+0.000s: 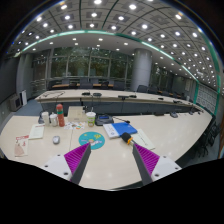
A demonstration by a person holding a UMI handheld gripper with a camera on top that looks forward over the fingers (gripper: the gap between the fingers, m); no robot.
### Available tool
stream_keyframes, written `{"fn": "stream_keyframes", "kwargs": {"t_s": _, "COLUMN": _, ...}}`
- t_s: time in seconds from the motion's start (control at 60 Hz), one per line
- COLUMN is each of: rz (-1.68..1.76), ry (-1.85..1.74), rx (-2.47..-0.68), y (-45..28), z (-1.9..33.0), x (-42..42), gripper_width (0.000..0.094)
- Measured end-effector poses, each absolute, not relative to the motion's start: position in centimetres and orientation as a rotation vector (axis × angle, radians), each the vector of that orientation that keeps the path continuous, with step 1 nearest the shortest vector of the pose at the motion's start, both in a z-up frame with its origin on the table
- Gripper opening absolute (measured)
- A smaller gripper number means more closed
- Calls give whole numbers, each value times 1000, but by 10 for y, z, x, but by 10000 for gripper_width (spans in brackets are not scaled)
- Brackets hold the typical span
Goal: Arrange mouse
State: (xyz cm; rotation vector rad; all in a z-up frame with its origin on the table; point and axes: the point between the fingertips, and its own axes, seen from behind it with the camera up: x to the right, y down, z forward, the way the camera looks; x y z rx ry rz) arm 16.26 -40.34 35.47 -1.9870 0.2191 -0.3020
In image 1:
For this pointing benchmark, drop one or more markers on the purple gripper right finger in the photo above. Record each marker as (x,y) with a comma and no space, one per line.
(151,166)

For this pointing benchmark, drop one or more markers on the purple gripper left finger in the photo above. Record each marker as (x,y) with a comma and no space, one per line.
(71,165)

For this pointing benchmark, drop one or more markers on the grey computer mouse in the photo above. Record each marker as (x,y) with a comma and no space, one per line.
(56,140)

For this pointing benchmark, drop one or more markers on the round teal mouse pad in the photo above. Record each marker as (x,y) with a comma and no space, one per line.
(95,139)

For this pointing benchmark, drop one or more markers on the white paper sheet right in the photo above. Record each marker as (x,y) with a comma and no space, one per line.
(141,139)

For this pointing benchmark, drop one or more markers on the white paper sheet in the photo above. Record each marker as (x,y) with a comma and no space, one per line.
(141,139)
(37,131)

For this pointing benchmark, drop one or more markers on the black yellow marker tool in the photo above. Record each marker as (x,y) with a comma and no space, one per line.
(127,138)

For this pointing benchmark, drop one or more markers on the colourful sticker sheet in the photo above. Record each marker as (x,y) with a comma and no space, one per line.
(74,125)

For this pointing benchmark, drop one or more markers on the white paper sheet left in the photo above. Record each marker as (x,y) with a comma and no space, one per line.
(37,131)

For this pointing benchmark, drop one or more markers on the white jar with lid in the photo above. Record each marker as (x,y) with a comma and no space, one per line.
(53,119)

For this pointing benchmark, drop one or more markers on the blue book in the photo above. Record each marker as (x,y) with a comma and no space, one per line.
(115,130)

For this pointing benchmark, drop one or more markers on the white cardboard box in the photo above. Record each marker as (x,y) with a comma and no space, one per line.
(76,114)

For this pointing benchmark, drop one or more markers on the red white leaflet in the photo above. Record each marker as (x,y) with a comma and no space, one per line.
(21,146)

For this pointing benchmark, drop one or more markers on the green paper cup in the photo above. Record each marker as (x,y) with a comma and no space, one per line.
(91,118)

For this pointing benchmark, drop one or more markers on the black desk phone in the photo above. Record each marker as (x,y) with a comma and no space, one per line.
(103,119)

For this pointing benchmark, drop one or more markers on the white plastic cup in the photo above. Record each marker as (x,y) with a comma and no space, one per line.
(45,117)

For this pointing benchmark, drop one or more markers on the red thermos bottle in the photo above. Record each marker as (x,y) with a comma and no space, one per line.
(60,115)

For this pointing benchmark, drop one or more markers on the long rear conference desk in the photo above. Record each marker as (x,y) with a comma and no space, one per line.
(116,102)

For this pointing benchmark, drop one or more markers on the grey round pillar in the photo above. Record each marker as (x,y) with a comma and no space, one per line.
(141,69)

